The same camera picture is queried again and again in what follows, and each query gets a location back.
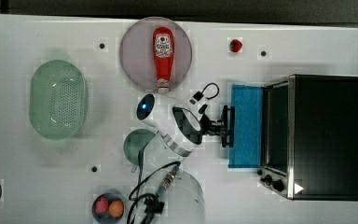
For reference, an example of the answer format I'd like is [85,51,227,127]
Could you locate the grey round plate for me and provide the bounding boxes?
[119,17,193,91]

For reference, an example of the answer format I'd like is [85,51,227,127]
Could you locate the green perforated colander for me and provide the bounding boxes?
[29,60,88,140]

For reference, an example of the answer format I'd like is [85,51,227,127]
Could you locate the blue small bowl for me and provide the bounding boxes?
[91,190,126,224]

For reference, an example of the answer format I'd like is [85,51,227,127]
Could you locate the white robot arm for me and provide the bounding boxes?
[135,93,206,224]

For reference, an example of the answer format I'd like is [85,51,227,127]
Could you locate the black steel toaster oven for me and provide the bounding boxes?
[221,74,358,202]

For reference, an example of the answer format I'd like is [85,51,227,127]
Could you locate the red ketchup bottle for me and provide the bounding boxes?
[152,27,174,93]

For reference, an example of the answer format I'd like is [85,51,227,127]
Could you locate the orange toy fruit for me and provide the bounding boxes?
[109,200,124,218]

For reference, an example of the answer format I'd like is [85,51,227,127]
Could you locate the red toy strawberry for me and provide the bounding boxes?
[229,39,242,53]

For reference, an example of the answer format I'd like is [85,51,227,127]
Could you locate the pink toy fruit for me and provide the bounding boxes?
[94,196,109,215]

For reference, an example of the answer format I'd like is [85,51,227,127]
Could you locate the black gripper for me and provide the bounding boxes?
[200,115,218,136]

